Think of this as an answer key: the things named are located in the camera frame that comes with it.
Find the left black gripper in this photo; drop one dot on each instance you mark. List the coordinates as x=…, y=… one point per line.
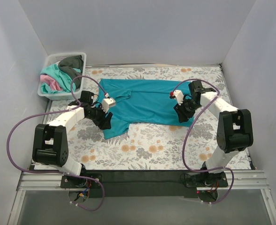
x=103, y=118

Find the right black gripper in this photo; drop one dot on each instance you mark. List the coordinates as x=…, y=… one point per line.
x=181, y=111

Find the teal t shirt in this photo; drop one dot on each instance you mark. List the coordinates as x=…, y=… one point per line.
x=140, y=100

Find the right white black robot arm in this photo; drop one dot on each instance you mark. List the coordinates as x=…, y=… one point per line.
x=234, y=131

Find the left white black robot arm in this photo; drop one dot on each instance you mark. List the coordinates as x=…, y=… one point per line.
x=50, y=145

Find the mint green shirt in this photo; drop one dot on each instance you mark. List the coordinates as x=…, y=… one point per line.
x=62, y=78

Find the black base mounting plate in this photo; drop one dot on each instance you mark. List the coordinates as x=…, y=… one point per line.
x=140, y=183

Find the white plastic laundry basket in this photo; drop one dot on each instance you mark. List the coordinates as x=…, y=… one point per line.
x=55, y=59

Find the pink shirt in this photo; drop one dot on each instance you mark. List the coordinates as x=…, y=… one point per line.
x=50, y=82

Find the dark grey shirt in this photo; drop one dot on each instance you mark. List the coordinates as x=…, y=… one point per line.
x=73, y=67

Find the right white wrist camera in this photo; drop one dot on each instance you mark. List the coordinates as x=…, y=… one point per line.
x=177, y=95

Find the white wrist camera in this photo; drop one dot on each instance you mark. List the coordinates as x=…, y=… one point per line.
x=107, y=103
x=177, y=95

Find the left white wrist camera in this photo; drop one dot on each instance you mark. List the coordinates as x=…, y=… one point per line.
x=107, y=103

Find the aluminium frame rail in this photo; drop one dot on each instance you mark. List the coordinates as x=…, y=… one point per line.
x=243, y=179

